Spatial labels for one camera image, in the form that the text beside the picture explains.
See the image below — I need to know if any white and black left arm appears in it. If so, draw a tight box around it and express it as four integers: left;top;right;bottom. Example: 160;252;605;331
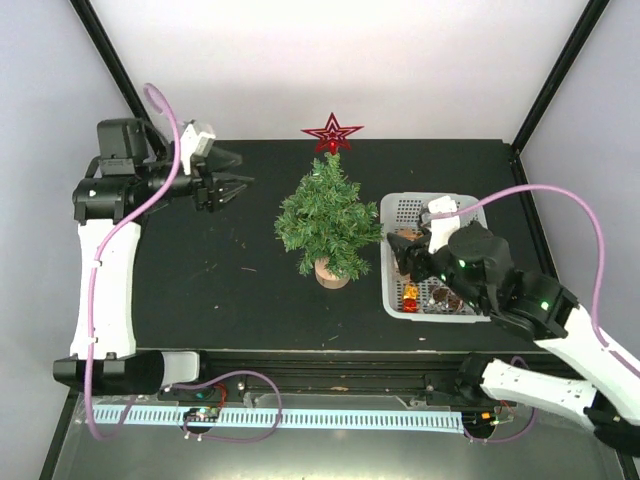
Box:
52;118;253;399

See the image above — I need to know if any black left rear frame post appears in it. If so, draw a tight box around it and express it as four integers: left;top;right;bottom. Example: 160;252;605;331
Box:
69;0;151;121

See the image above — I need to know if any red foil gift ornament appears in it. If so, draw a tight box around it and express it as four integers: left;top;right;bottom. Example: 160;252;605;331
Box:
402;298;419;313

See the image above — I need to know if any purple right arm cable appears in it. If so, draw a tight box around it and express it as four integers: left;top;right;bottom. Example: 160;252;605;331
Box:
419;183;640;446

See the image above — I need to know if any black frame post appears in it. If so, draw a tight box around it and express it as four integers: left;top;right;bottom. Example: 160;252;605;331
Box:
69;0;151;121
511;0;610;154

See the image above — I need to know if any white perforated plastic basket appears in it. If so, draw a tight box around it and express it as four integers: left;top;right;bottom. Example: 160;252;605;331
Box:
379;192;490;324

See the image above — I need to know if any white slotted cable duct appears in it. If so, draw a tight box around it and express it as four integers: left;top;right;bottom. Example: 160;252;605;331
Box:
93;405;464;434

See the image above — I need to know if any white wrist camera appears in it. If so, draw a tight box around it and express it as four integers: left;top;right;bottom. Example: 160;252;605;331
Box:
180;120;216;176
423;195;460;254

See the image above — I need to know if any gold foil gift ornament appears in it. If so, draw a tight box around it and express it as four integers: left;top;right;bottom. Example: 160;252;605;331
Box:
403;285;420;300

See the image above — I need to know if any pine cone ornament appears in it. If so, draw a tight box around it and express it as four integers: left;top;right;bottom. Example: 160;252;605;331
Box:
426;286;464;314

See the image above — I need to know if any wooden santa ornament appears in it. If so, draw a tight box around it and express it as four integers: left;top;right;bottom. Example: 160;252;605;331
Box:
396;229;423;242

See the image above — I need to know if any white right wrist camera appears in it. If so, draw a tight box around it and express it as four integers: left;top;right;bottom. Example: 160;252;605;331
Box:
423;195;460;254

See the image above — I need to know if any red star tree topper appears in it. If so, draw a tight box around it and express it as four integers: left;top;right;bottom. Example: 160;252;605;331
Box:
302;112;364;155

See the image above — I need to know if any small green christmas tree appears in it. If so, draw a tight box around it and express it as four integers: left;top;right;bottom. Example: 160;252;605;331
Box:
274;152;383;280

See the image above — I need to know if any black aluminium frame rail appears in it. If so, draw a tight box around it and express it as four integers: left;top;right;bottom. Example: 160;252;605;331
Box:
149;349;576;401

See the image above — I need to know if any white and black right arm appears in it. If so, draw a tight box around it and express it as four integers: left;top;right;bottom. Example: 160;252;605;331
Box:
387;221;639;456

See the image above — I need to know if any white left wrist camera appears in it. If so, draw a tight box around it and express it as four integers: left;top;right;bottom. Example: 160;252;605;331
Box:
180;120;216;176

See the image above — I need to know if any black right rear frame post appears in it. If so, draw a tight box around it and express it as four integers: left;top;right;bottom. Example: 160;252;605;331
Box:
511;0;610;154

